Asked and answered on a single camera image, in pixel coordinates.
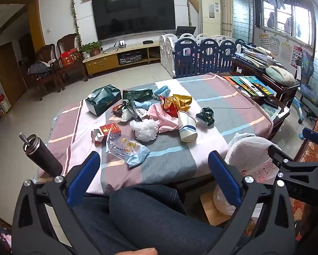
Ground blue children's chair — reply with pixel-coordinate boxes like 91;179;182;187
292;50;318;124

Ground white standing air conditioner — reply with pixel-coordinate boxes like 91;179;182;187
199;0;222;36

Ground black audio amplifier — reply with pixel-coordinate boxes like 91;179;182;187
118;53;143;65

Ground dark green packet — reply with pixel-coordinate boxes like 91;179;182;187
122;89;154;102

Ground white paper cup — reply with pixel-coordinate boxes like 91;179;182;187
177;111;198;142

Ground pink plastic bag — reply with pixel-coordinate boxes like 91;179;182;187
148;103;181;133

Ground green ivy garland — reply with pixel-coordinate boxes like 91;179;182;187
184;0;193;27
69;0;82;48

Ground green tissue pack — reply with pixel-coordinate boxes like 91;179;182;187
85;84;122;117

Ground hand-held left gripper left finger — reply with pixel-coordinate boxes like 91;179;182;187
11;151;101;255

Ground white tissue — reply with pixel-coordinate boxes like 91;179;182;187
129;119;159;142

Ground clear plastic bag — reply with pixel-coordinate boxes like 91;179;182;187
102;130;141;162

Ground white plastic wrapper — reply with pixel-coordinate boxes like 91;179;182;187
120;106;135;123

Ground potted green plant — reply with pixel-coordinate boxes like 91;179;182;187
80;42;102;59

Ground pink wall poster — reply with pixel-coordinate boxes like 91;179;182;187
292;45;304;68

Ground colourful printed bag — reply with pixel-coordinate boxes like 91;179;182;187
0;212;13;253

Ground dark green wrapper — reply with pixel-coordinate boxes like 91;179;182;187
196;107;215;126

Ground person's legs in dark jeans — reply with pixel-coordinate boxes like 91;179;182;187
71;184;229;255

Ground wooden stool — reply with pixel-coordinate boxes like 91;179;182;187
199;191;244;226

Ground trash bin with white liner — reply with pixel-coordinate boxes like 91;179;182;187
213;132;280;217

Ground green picture book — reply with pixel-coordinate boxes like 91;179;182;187
229;76;255;93

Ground teal picture book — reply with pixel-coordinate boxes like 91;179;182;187
239;76;276;96

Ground dark jacket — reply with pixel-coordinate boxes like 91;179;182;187
28;61;53;75

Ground white label packet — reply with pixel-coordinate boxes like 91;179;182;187
134;108;149;120

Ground red cigarette box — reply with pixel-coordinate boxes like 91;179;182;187
91;123;121;146

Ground white wall chart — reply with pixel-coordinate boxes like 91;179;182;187
281;41;294;63
258;33;271;50
268;36;282;56

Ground red snack bag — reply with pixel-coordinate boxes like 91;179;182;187
162;96;179;117

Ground wooden television cabinet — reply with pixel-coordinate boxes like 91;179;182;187
82;44;162;76

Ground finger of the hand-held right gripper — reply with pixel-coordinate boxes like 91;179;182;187
302;127;318;149
267;144;318;189

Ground black laptop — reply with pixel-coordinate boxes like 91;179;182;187
175;26;197;37

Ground wooden door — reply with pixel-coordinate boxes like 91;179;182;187
0;41;28;107

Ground white and blue playpen fence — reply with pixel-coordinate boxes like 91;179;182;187
159;33;244;79

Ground black wall television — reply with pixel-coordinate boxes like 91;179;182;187
92;0;176;41

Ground dark low glass-top table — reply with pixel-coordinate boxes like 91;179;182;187
223;74;291;139

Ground person's left hand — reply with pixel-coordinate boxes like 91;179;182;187
110;248;158;255

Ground dark steel thermos bottle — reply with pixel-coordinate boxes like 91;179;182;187
19;132;63;178

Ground stack of books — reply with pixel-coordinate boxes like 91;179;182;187
233;42;284;68

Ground checked pink grey tablecloth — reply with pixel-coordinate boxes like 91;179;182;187
37;73;274;194

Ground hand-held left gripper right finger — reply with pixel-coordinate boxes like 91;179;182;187
208;150;298;255

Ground window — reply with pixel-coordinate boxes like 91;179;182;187
253;0;316;45

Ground beige curtain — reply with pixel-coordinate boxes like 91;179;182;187
219;0;234;36

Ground red gift box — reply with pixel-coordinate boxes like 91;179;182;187
60;48;80;68

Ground green beige cushion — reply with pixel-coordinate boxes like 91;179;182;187
265;65;296;85

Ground dark wooden desk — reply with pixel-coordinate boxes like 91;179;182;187
231;57;300;104

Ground light blue plastic bag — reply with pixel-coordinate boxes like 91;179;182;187
153;85;173;99

